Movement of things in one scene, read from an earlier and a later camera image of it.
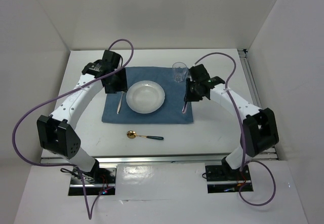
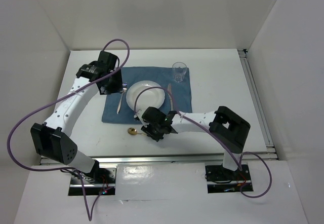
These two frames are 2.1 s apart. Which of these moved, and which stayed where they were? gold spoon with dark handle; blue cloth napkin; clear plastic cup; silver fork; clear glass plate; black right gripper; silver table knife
Moved: black right gripper; silver table knife; gold spoon with dark handle
Stayed: blue cloth napkin; clear glass plate; clear plastic cup; silver fork
